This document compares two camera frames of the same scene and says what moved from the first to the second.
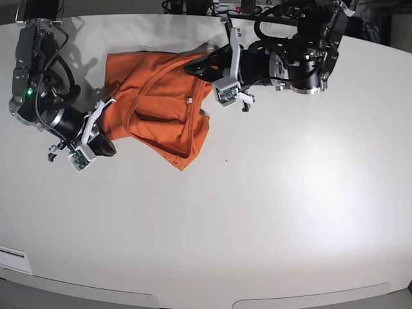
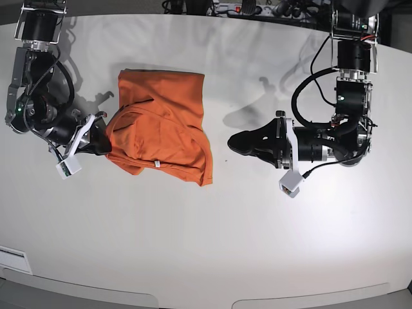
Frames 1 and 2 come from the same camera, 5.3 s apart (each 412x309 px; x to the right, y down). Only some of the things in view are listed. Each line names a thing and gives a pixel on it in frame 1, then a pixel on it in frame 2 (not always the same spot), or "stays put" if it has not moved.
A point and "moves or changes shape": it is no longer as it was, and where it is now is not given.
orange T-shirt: x=157 y=103 moves or changes shape
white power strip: x=261 y=9 stays put
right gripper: x=253 y=64 -> x=268 y=141
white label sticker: x=14 y=259 stays put
